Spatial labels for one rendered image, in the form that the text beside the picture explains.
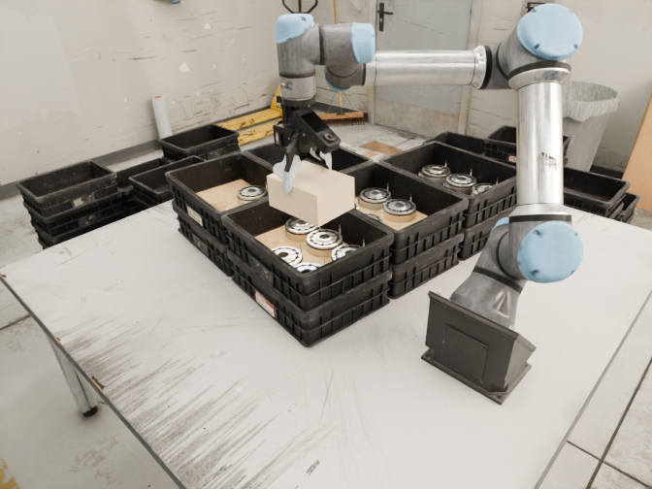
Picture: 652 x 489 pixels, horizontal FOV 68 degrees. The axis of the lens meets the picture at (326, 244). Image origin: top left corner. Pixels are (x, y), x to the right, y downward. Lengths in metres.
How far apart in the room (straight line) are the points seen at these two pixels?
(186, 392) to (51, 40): 3.50
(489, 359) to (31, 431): 1.77
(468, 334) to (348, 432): 0.33
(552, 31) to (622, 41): 2.92
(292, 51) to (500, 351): 0.73
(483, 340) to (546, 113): 0.47
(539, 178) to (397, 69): 0.39
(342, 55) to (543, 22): 0.38
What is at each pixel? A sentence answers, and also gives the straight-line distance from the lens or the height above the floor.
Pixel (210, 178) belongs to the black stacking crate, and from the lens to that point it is 1.79.
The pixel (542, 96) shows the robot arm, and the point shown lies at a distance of 1.07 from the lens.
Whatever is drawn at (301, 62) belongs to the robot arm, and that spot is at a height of 1.37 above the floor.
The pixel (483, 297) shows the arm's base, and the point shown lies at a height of 0.91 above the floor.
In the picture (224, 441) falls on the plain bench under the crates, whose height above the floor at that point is 0.70.
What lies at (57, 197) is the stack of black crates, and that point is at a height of 0.57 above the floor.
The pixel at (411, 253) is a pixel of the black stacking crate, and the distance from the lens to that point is 1.36.
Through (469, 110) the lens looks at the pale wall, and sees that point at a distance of 4.47.
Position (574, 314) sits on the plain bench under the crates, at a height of 0.70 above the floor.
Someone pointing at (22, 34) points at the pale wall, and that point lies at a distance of 4.30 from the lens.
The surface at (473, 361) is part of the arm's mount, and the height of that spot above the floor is 0.78.
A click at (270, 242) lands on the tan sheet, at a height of 0.83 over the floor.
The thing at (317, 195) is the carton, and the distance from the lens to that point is 1.02.
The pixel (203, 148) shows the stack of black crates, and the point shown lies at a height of 0.56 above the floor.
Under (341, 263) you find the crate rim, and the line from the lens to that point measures 1.15.
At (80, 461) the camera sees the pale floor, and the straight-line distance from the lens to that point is 2.12.
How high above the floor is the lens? 1.56
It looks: 32 degrees down
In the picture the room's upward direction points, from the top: 2 degrees counter-clockwise
